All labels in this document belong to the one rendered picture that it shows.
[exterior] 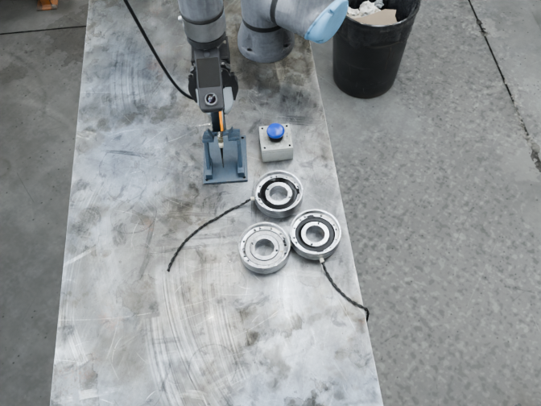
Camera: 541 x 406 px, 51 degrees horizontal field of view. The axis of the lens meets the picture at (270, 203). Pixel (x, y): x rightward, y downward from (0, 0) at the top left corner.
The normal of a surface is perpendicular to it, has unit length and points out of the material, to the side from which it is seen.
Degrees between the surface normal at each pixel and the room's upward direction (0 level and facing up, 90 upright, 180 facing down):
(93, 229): 0
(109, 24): 0
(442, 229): 0
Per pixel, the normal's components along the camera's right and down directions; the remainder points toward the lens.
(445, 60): -0.03, -0.52
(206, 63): 0.05, 0.00
